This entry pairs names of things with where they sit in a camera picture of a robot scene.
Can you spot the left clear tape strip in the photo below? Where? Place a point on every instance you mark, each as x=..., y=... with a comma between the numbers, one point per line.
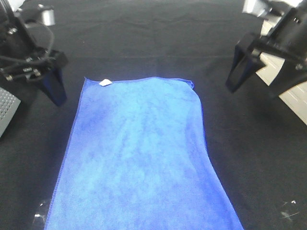
x=40, y=215

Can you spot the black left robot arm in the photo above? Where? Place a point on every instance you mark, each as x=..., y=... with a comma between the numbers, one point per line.
x=10, y=14

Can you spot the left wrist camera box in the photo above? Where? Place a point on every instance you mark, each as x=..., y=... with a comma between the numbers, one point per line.
x=40, y=14

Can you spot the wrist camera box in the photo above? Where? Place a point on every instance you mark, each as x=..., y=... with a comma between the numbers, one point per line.
x=40, y=14
x=258, y=8

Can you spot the right clear tape strip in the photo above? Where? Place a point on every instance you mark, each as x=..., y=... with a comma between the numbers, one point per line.
x=288, y=211

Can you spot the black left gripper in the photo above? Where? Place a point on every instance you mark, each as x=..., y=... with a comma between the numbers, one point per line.
x=23, y=59

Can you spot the blue microfibre towel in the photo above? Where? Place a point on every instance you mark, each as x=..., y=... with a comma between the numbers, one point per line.
x=137, y=159

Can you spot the clear tape strip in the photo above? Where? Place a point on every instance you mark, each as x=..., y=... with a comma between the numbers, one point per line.
x=40, y=215
x=288, y=211

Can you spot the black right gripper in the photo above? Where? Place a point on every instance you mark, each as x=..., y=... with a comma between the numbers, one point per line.
x=287, y=40

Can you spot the grey perforated laundry basket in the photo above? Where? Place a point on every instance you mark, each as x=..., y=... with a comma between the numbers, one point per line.
x=8, y=107

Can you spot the beige box with grey lid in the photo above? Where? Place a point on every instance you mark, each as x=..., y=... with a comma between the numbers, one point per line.
x=286, y=77

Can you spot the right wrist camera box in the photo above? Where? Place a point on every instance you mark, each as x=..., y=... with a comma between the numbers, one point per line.
x=258, y=8

